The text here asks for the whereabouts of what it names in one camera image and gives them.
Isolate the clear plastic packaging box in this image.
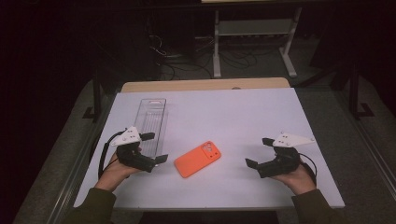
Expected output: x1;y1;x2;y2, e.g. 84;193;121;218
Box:
134;97;169;158

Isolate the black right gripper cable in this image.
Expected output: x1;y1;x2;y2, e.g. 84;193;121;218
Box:
298;152;318;188

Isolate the tangle of black floor cables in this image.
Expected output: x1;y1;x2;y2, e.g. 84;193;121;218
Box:
148;34;260;81

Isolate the person's right hand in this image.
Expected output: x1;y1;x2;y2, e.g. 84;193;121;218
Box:
270;159;318;196

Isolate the black metal stand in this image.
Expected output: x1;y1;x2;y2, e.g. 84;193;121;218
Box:
82;74;104;123
347;60;375;121

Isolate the white metal desk frame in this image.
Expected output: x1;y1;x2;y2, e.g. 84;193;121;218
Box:
212;7;304;79

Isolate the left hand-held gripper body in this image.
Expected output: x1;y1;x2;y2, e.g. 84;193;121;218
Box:
110;125;157;174

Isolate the person's left hand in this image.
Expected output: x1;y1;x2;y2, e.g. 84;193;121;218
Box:
94;152;142;192

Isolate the dark computer tower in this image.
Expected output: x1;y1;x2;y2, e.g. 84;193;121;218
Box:
92;12;163;82

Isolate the orange phone case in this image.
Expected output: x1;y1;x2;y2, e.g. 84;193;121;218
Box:
173;140;222;179

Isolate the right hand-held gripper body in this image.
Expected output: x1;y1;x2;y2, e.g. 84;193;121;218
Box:
257;132;316;179

